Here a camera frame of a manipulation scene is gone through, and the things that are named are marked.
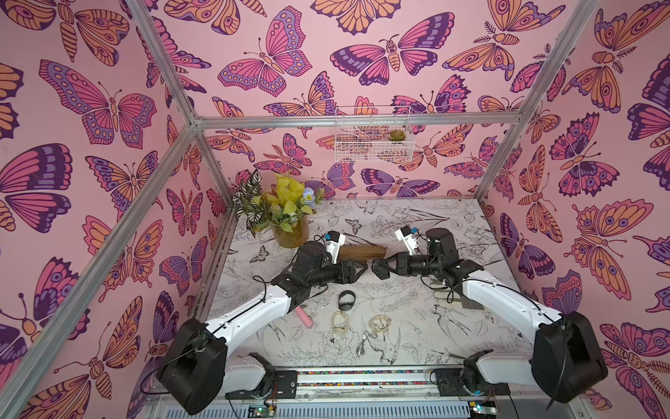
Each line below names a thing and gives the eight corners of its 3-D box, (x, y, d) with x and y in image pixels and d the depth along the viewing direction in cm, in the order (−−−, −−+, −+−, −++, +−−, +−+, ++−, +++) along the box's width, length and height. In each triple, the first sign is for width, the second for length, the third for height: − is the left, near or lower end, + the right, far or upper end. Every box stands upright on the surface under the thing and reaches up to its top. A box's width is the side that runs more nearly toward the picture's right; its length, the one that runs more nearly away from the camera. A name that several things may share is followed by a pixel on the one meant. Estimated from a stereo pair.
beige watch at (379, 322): (369, 331, 85) (370, 328, 83) (368, 317, 88) (369, 314, 86) (391, 331, 85) (392, 328, 83) (389, 317, 88) (390, 314, 86)
